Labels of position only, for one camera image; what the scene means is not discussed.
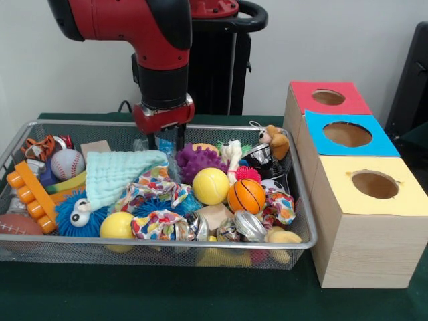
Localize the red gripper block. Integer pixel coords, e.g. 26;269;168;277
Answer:
132;92;196;152

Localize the colourful polka dot cloth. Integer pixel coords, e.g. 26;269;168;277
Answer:
110;164;195;215

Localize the mint green knitted cloth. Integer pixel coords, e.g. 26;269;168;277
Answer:
85;149;169;212

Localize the clear mesh bin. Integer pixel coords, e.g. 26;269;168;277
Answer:
0;119;318;270

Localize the wooden box with three holes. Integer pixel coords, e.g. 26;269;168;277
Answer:
282;81;428;290

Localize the purple spiky ball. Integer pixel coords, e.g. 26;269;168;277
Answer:
177;143;228;185

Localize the yellow tennis ball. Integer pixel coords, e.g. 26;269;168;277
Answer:
193;167;230;205

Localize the small orange basketball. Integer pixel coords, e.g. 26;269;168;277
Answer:
227;179;266;215

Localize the plain yellow ball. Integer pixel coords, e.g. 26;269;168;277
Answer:
100;211;136;241

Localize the white baseball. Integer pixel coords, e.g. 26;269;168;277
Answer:
51;148;86;181

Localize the blue fuzzy toy with eyes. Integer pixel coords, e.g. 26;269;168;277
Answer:
53;191;109;238

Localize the orange plastic building block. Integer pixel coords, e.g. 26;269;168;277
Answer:
7;160;61;235

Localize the dark green table cloth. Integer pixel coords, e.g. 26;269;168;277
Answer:
0;112;428;321

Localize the small brown football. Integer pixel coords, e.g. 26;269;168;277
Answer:
0;213;44;251

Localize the black office chair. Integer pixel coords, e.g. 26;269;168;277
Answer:
385;22;428;151

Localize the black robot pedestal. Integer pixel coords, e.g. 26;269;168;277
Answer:
187;0;268;116

